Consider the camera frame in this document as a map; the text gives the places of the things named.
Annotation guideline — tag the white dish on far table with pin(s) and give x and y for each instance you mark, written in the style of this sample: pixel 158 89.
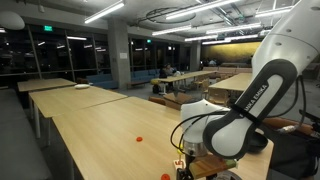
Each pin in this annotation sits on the white dish on far table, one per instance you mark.
pixel 81 86

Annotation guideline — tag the wooden peg board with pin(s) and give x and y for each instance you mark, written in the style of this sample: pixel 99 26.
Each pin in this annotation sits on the wooden peg board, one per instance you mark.
pixel 179 164

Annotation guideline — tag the black bowl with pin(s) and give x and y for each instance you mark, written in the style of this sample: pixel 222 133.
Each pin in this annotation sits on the black bowl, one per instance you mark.
pixel 257 143

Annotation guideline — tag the cardboard box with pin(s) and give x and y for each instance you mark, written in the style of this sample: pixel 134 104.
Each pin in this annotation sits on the cardboard box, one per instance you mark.
pixel 176 101

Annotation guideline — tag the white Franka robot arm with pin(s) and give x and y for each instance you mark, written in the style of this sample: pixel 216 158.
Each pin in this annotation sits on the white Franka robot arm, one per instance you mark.
pixel 291 45

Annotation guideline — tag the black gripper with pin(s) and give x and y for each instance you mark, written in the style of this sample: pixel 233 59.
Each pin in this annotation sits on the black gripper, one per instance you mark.
pixel 185 174

